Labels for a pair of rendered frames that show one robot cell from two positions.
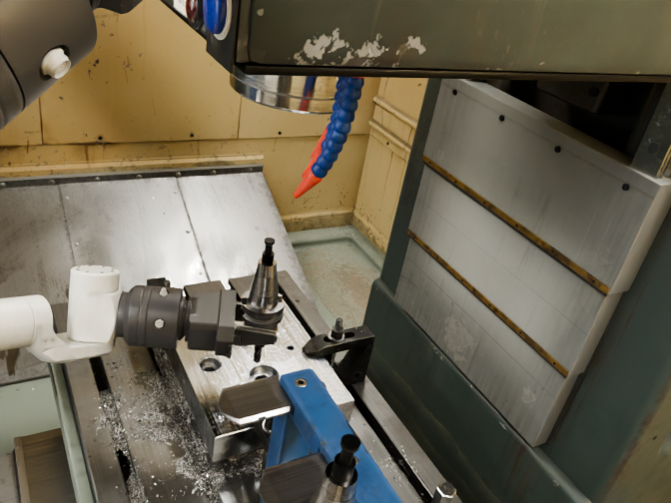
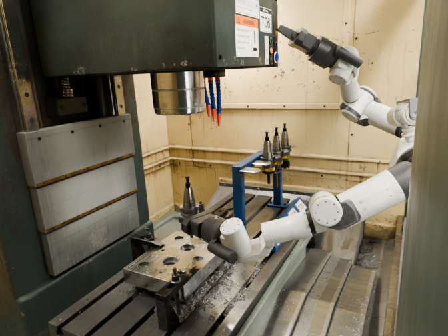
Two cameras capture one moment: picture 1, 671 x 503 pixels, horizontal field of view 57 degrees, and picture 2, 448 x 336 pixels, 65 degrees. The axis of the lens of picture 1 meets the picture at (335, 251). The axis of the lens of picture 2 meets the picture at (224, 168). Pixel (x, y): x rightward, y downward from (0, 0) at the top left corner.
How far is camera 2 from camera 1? 160 cm
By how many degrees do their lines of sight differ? 104
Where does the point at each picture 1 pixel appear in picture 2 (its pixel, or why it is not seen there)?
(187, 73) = not seen: outside the picture
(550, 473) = (143, 227)
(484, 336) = (107, 219)
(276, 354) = (171, 250)
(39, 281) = not seen: outside the picture
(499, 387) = (122, 226)
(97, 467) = (259, 285)
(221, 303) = (199, 216)
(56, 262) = not seen: outside the picture
